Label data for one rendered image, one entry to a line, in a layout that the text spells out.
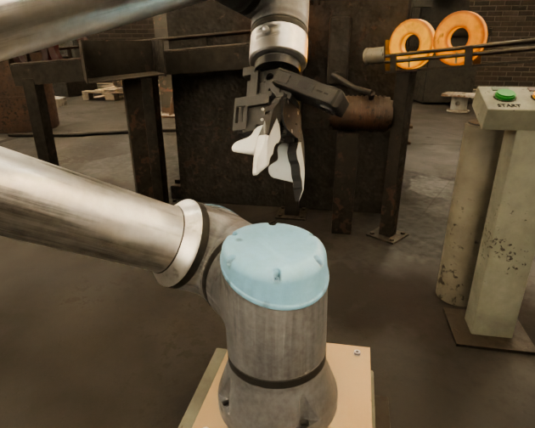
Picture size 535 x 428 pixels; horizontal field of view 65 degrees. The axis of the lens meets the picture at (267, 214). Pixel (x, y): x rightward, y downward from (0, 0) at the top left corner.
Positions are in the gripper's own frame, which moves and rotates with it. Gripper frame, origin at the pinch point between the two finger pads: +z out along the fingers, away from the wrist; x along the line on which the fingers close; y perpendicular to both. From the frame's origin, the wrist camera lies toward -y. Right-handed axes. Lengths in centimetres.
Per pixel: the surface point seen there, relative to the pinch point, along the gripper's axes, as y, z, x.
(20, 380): 69, 37, -14
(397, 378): -8, 32, -51
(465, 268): -23, 4, -76
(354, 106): 11, -52, -83
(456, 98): -18, -210, -421
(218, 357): 22.1, 27.9, -22.4
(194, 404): 20.2, 34.4, -12.4
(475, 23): -28, -67, -70
